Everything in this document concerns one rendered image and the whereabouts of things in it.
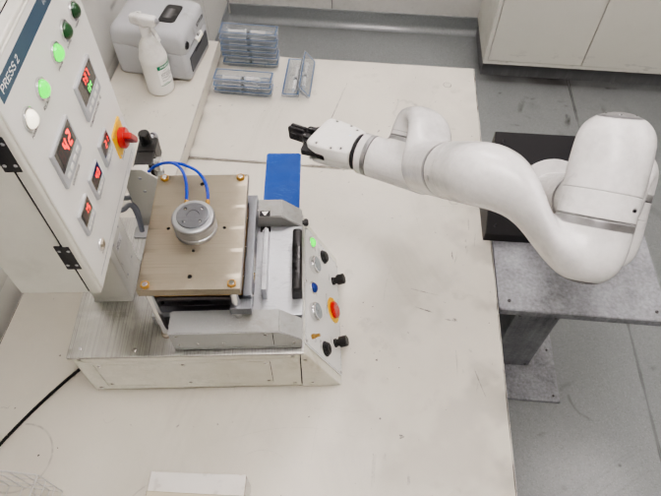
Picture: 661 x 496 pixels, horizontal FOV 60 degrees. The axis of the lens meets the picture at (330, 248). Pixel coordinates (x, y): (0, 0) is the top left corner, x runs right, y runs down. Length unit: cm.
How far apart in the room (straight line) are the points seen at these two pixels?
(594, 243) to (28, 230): 76
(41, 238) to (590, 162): 75
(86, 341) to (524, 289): 101
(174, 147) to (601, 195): 123
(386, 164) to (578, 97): 231
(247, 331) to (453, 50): 263
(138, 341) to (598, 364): 171
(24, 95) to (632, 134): 75
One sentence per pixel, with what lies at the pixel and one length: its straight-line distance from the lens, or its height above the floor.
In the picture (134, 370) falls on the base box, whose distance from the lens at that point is 127.
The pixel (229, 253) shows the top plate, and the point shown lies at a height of 111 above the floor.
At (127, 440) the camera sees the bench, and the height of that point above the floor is 75.
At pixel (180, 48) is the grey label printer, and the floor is 92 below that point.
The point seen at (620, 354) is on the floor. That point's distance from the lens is 244.
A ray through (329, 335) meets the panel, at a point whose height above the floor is 82.
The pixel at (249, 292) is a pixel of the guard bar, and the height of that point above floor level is 105.
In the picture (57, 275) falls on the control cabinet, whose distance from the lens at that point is 100.
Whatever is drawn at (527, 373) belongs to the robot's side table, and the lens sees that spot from 226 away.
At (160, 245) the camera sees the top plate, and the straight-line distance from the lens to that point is 110.
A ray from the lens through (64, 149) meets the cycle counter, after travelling 89.
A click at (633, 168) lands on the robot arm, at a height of 145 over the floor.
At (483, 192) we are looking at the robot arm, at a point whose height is 140.
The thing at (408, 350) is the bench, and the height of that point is 75.
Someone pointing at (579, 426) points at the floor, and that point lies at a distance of 226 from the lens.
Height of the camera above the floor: 197
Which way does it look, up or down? 54 degrees down
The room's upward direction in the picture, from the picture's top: 1 degrees clockwise
